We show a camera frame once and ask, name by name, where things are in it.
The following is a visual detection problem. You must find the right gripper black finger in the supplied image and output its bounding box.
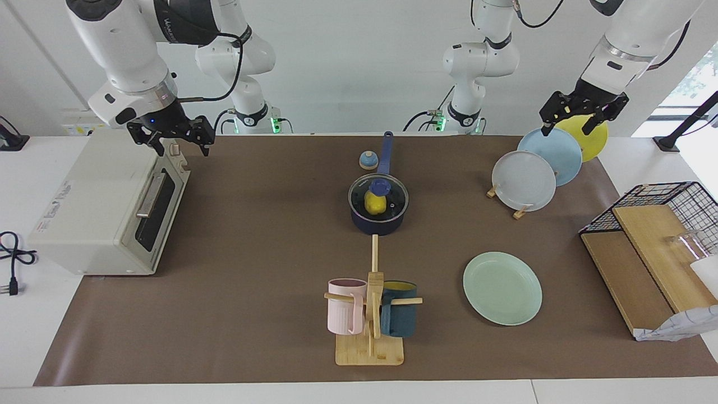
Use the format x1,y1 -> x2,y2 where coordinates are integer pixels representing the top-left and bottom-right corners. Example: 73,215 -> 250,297
126,121 -> 166,157
189,116 -> 217,157

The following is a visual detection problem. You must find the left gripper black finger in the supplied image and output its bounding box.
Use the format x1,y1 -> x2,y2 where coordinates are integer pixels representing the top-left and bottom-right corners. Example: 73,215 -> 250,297
540,91 -> 573,137
582,95 -> 629,135

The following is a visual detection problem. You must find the glass lid with blue knob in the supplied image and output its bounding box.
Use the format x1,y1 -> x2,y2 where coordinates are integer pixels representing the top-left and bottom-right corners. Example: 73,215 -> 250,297
348,174 -> 409,221

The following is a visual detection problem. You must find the yellow plate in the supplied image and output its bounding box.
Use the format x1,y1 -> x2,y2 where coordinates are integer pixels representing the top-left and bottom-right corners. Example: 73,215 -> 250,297
553,112 -> 609,163

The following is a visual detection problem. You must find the light blue plate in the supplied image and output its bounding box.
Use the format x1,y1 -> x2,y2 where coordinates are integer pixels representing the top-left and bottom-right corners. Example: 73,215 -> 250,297
517,128 -> 583,187

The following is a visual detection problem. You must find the grey plate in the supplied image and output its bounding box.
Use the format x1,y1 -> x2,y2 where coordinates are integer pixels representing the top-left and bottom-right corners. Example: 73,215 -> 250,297
492,150 -> 557,213

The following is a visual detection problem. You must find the wooden plate rack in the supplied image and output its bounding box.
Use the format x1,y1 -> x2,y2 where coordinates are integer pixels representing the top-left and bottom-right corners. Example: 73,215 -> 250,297
486,180 -> 531,219

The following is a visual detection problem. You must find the light green plate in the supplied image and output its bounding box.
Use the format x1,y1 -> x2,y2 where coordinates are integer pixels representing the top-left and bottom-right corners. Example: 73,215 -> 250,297
463,251 -> 543,326

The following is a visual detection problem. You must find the cream toaster oven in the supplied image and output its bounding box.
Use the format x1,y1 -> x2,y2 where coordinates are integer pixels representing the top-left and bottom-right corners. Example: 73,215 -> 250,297
27,130 -> 191,276

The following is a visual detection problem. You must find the light wooden board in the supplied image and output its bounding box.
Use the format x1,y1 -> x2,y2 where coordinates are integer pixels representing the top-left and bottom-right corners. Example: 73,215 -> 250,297
611,204 -> 718,314

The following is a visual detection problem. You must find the clear glass cup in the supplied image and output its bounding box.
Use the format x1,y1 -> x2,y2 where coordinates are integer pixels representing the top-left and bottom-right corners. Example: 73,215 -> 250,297
665,229 -> 706,260

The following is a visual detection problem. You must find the dark wooden board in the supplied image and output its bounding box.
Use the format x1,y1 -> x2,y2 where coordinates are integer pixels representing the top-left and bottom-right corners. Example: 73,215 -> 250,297
581,230 -> 676,337

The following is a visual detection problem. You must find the white plastic cup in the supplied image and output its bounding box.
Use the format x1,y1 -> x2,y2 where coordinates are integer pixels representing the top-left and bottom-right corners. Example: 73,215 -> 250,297
689,255 -> 718,284

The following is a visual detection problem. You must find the brown table mat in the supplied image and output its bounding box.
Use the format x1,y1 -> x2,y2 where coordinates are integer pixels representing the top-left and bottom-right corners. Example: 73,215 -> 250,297
33,134 -> 718,387

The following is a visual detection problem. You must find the dark blue saucepan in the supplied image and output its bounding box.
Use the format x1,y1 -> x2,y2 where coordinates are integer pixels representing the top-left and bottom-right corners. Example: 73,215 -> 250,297
348,131 -> 409,236

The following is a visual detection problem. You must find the white patterned cloth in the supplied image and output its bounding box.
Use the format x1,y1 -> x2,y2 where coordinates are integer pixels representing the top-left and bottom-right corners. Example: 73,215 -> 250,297
634,305 -> 718,342

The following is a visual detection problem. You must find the pink ribbed mug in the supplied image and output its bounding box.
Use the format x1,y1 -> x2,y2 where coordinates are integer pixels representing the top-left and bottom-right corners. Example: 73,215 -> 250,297
327,278 -> 368,336

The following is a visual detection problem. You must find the teal mug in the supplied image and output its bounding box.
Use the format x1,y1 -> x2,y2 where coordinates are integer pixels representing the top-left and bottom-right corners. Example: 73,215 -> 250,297
380,281 -> 418,338

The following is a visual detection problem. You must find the wooden mug tree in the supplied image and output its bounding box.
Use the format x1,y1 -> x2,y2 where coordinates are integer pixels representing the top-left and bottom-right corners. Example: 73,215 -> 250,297
324,235 -> 423,366

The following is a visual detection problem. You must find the black camera stand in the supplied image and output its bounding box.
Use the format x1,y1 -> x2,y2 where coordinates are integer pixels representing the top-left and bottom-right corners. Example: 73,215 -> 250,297
652,90 -> 718,152

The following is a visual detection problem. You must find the white wall socket strip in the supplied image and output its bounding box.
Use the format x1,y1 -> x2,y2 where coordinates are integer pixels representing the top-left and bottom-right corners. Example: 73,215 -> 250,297
61,108 -> 99,136

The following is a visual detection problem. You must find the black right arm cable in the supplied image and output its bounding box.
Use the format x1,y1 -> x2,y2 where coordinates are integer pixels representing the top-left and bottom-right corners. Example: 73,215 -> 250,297
177,31 -> 243,103

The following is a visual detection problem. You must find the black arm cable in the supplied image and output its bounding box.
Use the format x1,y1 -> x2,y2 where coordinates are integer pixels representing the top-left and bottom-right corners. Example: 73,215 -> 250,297
515,0 -> 566,29
177,31 -> 243,103

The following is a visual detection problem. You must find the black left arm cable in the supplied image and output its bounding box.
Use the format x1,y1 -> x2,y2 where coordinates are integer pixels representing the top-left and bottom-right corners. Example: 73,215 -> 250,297
515,0 -> 566,29

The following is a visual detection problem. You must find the black wire basket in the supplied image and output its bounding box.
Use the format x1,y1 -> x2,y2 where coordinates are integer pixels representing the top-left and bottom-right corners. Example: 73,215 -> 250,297
579,181 -> 718,256

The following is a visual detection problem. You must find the black clamp mount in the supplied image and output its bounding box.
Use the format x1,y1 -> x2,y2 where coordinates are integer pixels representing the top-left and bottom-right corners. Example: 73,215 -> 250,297
0,115 -> 30,152

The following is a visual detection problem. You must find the black power cord with plug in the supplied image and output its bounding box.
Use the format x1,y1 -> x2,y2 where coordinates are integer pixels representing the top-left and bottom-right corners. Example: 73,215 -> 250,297
0,230 -> 38,296

